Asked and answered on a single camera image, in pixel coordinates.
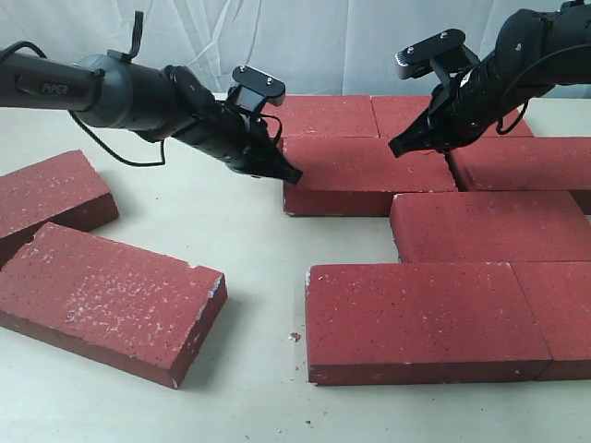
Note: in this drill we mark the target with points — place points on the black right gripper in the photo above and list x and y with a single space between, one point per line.
438 127

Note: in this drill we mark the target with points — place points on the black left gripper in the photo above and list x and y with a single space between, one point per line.
241 140

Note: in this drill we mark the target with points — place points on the red brick being placed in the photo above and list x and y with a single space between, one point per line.
357 176

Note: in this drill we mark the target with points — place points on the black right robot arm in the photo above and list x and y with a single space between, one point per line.
534 52

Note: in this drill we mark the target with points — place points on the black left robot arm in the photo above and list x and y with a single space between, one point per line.
109 91

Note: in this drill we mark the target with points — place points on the red brick right second row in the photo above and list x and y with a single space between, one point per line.
526 164

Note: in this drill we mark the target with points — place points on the red brick right third row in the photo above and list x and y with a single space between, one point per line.
513 226

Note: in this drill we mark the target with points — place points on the white fabric backdrop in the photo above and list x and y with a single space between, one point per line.
314 47

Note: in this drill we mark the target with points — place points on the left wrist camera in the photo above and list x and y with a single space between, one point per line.
253 89

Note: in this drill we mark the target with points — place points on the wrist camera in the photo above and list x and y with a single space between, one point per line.
444 53
253 89

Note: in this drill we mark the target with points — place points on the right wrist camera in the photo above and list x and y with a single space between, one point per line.
444 53

